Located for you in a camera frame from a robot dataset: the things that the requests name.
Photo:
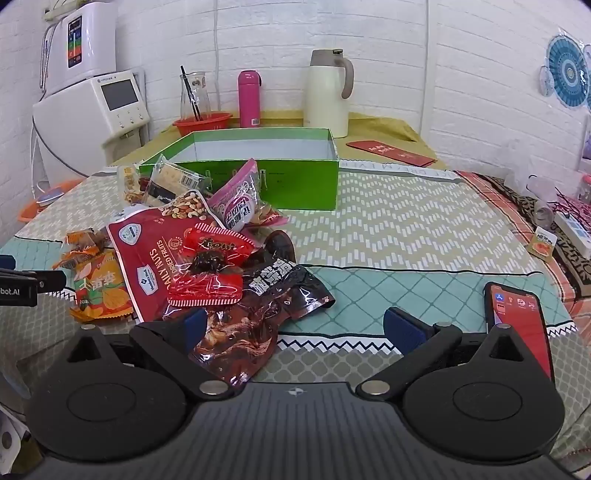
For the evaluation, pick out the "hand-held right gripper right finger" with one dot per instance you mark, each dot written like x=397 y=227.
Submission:
x=398 y=328

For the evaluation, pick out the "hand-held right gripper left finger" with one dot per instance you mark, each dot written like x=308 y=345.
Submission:
x=196 y=324

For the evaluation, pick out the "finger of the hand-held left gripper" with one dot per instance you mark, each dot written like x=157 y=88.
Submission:
x=51 y=280

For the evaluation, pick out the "small orange snack packet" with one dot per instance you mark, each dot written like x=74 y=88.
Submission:
x=85 y=240
x=71 y=261

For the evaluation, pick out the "orange and green snack packet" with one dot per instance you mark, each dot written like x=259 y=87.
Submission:
x=99 y=290

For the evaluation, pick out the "red striped candy packet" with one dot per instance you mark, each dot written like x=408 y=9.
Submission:
x=217 y=247

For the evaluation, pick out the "dark brown snack packet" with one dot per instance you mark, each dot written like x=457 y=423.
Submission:
x=272 y=288

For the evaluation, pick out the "large red nut bag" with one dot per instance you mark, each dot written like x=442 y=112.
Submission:
x=138 y=258

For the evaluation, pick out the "dark round snack packet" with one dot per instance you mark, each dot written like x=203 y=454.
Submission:
x=281 y=247

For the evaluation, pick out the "small clear nut packet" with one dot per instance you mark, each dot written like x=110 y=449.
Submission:
x=129 y=180

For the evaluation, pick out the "peach coloured snack packet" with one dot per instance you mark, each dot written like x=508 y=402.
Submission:
x=270 y=217

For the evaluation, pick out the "pink snack packet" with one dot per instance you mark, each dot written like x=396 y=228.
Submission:
x=238 y=196

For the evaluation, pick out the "clear cracker packet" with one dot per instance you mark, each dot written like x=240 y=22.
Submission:
x=173 y=180

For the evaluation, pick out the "green cardboard box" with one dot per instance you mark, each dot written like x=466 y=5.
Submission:
x=300 y=184

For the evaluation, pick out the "orange plastic basin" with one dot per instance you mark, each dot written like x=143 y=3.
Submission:
x=32 y=207

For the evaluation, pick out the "smartphone with red screen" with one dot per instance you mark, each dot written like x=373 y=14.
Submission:
x=517 y=307

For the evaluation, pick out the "white dispenser with screen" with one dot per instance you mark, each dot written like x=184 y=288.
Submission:
x=69 y=124

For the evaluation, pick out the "small orange card packet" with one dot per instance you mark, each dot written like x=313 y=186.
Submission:
x=541 y=244

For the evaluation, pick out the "plaid blanket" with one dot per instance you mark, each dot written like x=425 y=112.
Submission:
x=508 y=203

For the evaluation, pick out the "red envelope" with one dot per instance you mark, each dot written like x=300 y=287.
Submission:
x=390 y=152

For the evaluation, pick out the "clear glass jar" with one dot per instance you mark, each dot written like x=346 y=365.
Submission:
x=544 y=216

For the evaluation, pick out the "clear plastic bag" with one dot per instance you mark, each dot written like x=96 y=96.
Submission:
x=531 y=182

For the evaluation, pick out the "red plastic basket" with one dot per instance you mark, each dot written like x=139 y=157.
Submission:
x=203 y=123

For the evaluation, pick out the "white power strip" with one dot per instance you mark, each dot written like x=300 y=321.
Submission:
x=575 y=233

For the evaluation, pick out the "yellow tablecloth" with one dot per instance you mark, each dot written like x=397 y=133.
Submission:
x=369 y=127

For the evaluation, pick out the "glass carafe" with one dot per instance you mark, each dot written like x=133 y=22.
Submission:
x=201 y=99

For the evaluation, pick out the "black straws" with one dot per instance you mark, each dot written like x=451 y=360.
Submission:
x=190 y=94

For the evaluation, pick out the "pink thermos bottle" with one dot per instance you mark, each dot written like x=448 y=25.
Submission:
x=249 y=99

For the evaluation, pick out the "white water purifier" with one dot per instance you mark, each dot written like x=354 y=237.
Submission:
x=87 y=46

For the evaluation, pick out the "cream thermos jug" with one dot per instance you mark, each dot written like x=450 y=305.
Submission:
x=325 y=97

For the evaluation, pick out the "blue paper fan decoration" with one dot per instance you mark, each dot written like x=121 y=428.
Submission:
x=568 y=69

